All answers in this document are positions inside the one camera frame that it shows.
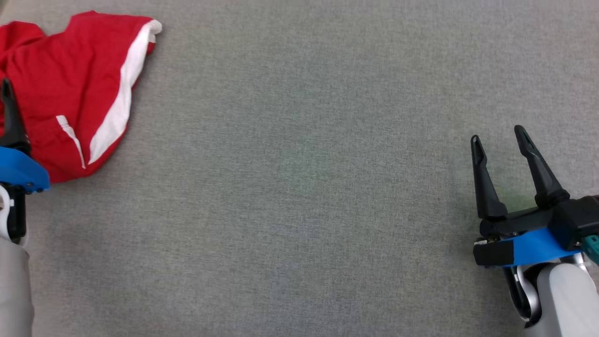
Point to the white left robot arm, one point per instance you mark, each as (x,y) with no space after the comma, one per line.
(14,290)

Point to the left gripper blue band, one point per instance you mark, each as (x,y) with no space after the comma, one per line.
(21,171)

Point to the red shorts white side stripe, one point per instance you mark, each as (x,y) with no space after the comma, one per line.
(70,70)

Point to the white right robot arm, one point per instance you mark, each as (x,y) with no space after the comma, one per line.
(566,304)

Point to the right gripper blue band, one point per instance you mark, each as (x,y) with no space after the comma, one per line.
(529,245)

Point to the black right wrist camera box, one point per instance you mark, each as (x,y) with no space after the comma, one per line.
(578,220)

